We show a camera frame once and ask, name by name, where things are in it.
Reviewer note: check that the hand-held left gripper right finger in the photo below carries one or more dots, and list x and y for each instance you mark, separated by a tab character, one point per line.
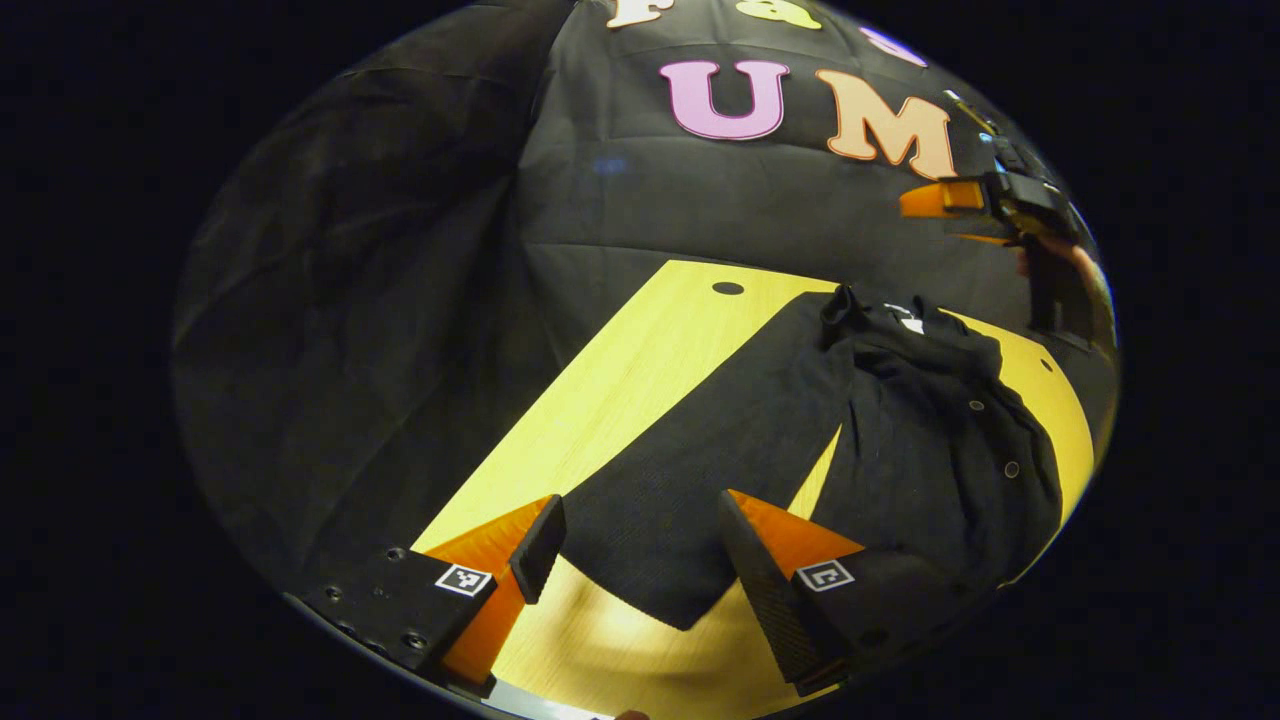
765	600

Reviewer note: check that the black button-up shirt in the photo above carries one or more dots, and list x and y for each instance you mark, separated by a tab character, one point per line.
720	440

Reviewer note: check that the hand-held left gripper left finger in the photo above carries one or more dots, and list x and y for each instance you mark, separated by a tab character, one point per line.
538	550

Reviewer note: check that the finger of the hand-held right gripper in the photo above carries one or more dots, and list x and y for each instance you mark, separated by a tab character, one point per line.
940	198
985	239

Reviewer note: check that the black backdrop cloth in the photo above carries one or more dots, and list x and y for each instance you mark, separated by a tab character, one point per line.
400	300

